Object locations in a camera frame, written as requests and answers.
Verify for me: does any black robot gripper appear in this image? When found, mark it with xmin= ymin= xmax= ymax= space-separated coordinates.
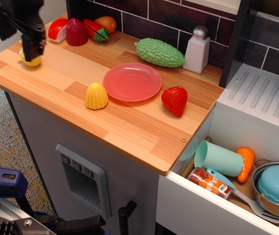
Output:
xmin=0 ymin=0 xmax=46 ymax=62

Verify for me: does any yellow toy potato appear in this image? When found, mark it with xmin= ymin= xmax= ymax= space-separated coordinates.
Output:
xmin=19 ymin=48 xmax=41 ymax=67

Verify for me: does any robot base metal plate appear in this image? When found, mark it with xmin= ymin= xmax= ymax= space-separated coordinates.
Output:
xmin=0 ymin=198 xmax=54 ymax=235

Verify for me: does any pink plastic plate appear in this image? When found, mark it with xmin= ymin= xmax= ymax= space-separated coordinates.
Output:
xmin=102 ymin=63 xmax=162 ymax=102

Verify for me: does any red white toy slice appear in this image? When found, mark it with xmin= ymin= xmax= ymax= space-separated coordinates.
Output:
xmin=48 ymin=19 xmax=69 ymax=43

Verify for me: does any dark red toy vegetable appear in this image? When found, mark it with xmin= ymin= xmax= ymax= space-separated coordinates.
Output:
xmin=66 ymin=18 xmax=88 ymax=46

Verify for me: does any red toy chili pepper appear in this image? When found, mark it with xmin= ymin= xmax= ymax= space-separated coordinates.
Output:
xmin=83 ymin=19 xmax=109 ymax=43

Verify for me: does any yellow toy corn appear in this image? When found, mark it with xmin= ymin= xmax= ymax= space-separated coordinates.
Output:
xmin=85 ymin=82 xmax=109 ymax=110

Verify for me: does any green toy bitter gourd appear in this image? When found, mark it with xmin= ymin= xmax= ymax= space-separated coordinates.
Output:
xmin=134 ymin=38 xmax=185 ymax=68

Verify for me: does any blue clamp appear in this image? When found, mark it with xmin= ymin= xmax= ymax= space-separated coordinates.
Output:
xmin=0 ymin=167 xmax=28 ymax=198

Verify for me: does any grey ice dispenser panel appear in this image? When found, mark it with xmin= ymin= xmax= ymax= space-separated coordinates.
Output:
xmin=55 ymin=143 xmax=111 ymax=219

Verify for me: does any red toy strawberry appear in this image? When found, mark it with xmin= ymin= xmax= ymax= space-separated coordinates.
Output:
xmin=161 ymin=86 xmax=188 ymax=118

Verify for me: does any white salt shaker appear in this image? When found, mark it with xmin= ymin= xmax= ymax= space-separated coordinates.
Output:
xmin=183 ymin=25 xmax=210 ymax=74

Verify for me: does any mint green plastic cup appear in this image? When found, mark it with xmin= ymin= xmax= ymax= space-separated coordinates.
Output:
xmin=194 ymin=141 xmax=243 ymax=177

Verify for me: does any toy food can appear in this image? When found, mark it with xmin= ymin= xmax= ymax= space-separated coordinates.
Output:
xmin=187 ymin=167 xmax=234 ymax=200

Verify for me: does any light blue plastic spoon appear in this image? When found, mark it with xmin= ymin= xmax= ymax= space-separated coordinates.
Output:
xmin=206 ymin=168 xmax=236 ymax=191

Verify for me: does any orange toy carrot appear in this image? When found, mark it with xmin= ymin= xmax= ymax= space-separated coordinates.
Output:
xmin=236 ymin=147 xmax=255 ymax=183

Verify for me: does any grey toy spatula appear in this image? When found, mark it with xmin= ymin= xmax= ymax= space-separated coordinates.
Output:
xmin=234 ymin=189 xmax=279 ymax=224

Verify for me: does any metal toy pot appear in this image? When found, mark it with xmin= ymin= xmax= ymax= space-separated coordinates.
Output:
xmin=252 ymin=161 xmax=279 ymax=216

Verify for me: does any black cabinet door handle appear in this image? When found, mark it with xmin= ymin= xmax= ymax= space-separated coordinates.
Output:
xmin=118 ymin=200 xmax=137 ymax=235

